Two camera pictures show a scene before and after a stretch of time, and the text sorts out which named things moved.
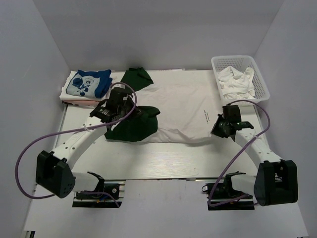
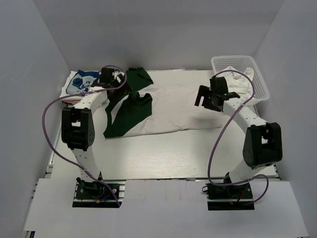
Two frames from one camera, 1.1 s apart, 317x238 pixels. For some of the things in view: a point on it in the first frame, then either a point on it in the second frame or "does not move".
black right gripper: (215, 131) → (203, 91)
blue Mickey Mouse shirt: (90, 84) does not move
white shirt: (64, 95) does not move
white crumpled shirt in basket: (236, 86) does not move
